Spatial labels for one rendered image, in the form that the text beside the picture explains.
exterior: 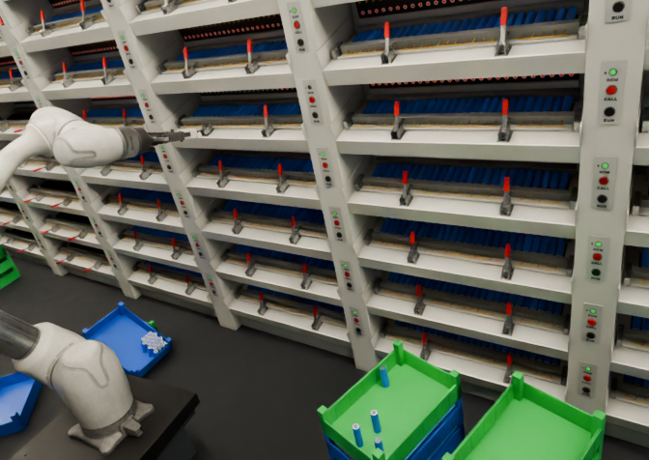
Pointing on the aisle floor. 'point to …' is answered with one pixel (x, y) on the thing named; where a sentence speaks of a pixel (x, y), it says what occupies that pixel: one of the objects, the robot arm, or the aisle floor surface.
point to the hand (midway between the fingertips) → (185, 133)
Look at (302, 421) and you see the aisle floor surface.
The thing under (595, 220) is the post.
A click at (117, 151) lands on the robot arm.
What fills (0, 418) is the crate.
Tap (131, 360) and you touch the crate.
